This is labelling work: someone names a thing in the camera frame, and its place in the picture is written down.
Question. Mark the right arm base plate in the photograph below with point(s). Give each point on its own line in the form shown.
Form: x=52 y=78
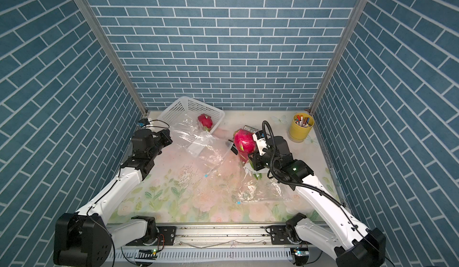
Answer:
x=284 y=235

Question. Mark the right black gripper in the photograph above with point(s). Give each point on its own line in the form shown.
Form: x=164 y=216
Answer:
x=256 y=161

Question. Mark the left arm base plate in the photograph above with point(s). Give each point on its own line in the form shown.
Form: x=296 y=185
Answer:
x=163 y=236

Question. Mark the yellow pen cup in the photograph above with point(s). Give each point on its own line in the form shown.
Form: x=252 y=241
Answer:
x=301 y=125

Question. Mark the empty clear zip-top bag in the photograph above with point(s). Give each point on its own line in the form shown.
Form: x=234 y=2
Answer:
x=259 y=189

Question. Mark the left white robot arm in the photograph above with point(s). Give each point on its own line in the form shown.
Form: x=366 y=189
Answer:
x=83 y=238

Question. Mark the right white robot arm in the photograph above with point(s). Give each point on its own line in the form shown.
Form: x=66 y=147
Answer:
x=347 y=240

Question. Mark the clear zip-top bag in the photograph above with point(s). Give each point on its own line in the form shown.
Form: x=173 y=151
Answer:
x=259 y=189
x=196 y=153

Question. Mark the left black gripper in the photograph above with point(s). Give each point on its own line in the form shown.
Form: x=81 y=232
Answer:
x=165 y=137

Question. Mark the white plastic mesh basket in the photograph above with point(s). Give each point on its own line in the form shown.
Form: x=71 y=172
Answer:
x=186 y=106

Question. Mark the pink dragon fruit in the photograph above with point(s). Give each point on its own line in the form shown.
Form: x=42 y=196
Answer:
x=205 y=122
x=244 y=144

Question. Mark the aluminium mounting rail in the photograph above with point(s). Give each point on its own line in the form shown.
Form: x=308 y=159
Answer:
x=214 y=243

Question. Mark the highlighter marker pack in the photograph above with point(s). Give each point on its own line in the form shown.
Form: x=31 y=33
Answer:
x=250 y=129

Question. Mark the black stapler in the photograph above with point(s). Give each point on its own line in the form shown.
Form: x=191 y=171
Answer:
x=233 y=149

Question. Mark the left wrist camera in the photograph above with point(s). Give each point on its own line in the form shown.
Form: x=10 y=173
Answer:
x=143 y=122

